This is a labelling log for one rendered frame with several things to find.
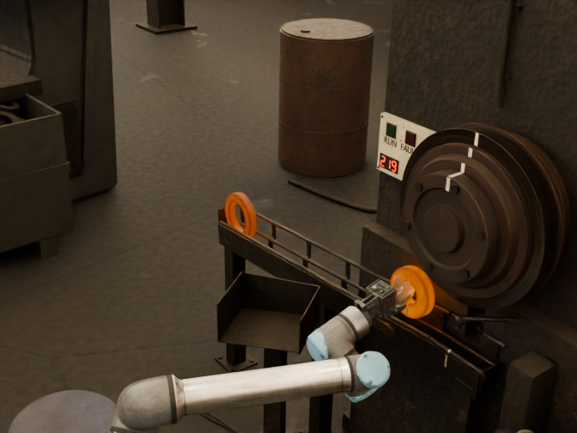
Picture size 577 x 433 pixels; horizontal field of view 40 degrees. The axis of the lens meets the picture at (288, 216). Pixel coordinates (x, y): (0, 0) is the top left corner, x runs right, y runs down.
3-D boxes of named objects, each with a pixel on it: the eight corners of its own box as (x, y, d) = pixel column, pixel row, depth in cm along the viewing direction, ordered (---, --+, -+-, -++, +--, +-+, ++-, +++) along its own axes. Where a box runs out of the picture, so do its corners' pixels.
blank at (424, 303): (397, 258, 234) (389, 260, 233) (436, 273, 223) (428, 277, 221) (397, 305, 240) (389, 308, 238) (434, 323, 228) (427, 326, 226)
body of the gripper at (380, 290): (398, 288, 219) (367, 311, 215) (402, 310, 224) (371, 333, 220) (379, 276, 225) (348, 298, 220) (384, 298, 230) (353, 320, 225)
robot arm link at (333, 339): (319, 371, 217) (298, 341, 218) (353, 346, 222) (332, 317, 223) (329, 366, 208) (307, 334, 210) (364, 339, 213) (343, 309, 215)
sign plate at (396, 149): (381, 167, 244) (385, 111, 236) (443, 197, 225) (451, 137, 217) (375, 168, 243) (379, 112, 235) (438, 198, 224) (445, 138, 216)
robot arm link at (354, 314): (361, 346, 218) (338, 330, 225) (373, 337, 220) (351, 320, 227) (355, 323, 213) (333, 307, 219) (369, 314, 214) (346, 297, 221)
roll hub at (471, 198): (410, 251, 214) (420, 155, 201) (492, 296, 194) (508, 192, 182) (396, 257, 211) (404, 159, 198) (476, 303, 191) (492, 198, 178)
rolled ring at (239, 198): (248, 201, 287) (256, 199, 289) (222, 187, 302) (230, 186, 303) (251, 247, 295) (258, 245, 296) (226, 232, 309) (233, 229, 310)
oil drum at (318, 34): (327, 138, 564) (333, 12, 524) (385, 165, 522) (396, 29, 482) (259, 156, 532) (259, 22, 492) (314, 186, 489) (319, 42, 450)
